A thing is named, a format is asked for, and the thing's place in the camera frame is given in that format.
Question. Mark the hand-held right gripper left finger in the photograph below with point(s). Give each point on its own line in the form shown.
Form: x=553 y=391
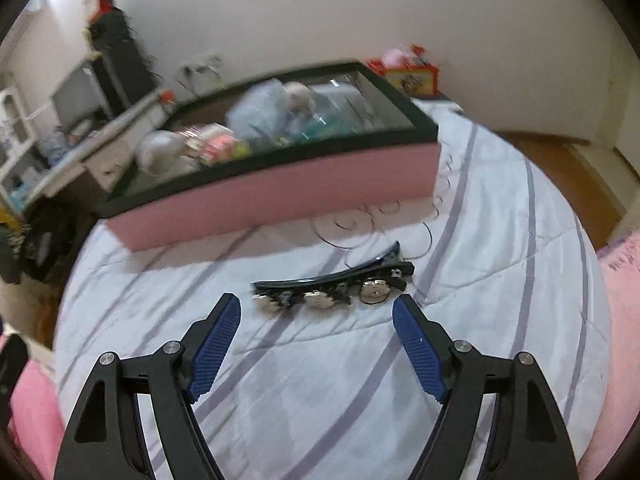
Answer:
x=215 y=345

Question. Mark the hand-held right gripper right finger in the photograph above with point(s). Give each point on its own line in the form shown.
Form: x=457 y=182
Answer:
x=420 y=345

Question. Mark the black jewelled hair clip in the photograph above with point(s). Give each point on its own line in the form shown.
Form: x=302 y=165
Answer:
x=300 y=287

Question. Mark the pink storage box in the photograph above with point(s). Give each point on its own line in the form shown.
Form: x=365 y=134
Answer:
x=280 y=195

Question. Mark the pink block figure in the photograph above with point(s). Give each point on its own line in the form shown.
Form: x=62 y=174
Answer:
x=217 y=146

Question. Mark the white round doll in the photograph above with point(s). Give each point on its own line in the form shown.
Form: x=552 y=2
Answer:
x=157 y=152

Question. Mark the pink cloth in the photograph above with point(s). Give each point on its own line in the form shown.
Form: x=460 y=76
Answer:
x=40 y=410

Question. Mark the chair with draped jacket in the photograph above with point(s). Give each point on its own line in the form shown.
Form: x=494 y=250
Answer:
x=35 y=240

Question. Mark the pink quilt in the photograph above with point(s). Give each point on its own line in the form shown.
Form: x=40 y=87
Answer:
x=620 y=310

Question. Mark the white desk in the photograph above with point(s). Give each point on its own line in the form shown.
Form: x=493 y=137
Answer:
x=107 y=160

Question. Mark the white glass-door cabinet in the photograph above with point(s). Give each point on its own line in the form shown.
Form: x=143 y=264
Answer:
x=12 y=125

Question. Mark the red toy box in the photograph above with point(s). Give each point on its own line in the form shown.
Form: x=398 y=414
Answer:
x=415 y=80

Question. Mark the black computer monitor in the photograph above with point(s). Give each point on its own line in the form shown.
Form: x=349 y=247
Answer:
x=80 y=95

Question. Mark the pink plush toy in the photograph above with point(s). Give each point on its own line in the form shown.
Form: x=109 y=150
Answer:
x=397 y=56

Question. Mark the black computer tower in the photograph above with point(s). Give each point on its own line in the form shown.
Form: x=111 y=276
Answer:
x=122 y=70

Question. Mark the black speaker box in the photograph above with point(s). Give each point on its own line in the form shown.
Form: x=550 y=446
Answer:
x=112 y=25

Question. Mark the red white paper bag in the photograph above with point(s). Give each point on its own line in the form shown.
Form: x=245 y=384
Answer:
x=105 y=2

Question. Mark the white wall socket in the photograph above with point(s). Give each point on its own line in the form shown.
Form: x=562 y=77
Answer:
x=200 y=65

